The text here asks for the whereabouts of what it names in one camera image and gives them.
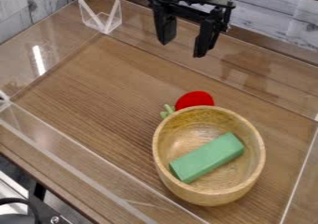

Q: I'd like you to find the green rectangular block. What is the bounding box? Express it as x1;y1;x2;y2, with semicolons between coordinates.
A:
168;132;244;183

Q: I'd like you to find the wooden bowl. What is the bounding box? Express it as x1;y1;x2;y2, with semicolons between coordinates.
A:
151;106;266;206

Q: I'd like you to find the black metal table frame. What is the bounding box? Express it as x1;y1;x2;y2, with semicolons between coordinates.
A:
0;155;91;224

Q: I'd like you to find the black cable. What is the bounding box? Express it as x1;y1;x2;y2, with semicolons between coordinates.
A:
0;197;42;224

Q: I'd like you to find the clear acrylic corner bracket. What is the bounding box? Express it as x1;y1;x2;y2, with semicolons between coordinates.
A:
79;0;121;34

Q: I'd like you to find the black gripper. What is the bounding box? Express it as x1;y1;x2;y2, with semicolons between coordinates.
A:
149;0;236;58

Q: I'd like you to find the red toy strawberry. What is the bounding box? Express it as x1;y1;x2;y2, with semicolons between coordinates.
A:
160;91;215;119

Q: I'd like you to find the clear acrylic tray wall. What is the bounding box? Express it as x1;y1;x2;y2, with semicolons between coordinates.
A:
0;91;208;224

